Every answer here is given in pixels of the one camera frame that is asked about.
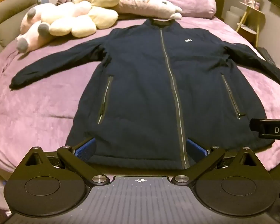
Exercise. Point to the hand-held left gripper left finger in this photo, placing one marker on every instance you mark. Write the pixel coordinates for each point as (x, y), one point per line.
(85, 150)

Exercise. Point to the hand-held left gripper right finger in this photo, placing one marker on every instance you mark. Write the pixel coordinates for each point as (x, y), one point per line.
(196, 149)

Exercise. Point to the navy zip jacket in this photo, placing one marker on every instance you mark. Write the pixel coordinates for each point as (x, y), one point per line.
(142, 86)

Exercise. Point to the purple bed blanket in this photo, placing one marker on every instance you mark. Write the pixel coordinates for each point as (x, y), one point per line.
(37, 109)

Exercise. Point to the round wooden storage stool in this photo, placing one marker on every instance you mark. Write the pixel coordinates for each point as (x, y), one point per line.
(247, 31)

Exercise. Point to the white round bin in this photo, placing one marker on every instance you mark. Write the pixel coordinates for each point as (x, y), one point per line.
(235, 8)
(232, 19)

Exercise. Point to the yellow-legged side table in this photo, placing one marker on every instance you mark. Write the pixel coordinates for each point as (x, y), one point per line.
(253, 9)

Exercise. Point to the pink plush with grey hooves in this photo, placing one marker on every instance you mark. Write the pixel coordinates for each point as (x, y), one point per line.
(35, 35)

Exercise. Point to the yellow flower plush pillow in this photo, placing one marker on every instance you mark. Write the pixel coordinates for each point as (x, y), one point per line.
(100, 16)

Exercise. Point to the purple duvet bundle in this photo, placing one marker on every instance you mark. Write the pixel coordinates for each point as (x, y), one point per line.
(196, 0)

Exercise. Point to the long pink rabbit plush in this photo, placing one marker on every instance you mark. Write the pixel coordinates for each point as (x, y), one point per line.
(149, 7)

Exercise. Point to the olive padded headboard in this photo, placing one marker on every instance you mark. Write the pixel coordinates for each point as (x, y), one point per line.
(9, 16)

